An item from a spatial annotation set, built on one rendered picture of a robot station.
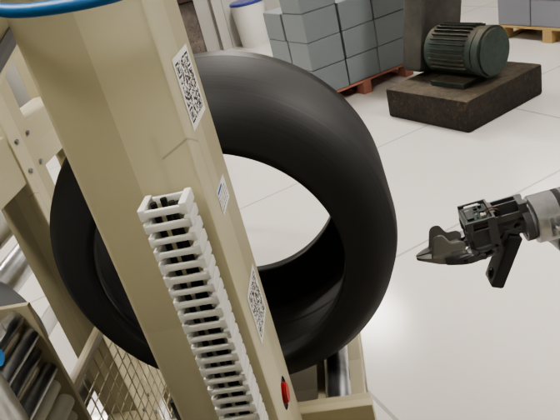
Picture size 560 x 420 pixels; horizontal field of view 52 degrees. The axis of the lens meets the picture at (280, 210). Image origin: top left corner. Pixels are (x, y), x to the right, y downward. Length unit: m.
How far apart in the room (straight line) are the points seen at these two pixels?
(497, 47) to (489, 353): 2.51
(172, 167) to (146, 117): 0.06
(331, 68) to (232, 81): 4.34
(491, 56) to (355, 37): 1.41
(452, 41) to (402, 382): 2.73
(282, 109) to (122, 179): 0.30
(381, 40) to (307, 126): 4.65
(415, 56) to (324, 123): 3.90
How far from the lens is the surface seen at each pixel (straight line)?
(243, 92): 0.83
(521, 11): 6.22
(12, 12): 0.56
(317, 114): 0.85
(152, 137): 0.58
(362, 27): 5.32
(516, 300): 2.64
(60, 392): 1.12
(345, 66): 5.25
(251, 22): 8.48
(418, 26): 4.69
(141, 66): 0.56
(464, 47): 4.31
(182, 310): 0.64
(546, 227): 1.11
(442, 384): 2.29
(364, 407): 0.96
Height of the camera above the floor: 1.65
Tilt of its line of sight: 27 degrees down
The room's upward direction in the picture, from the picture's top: 15 degrees counter-clockwise
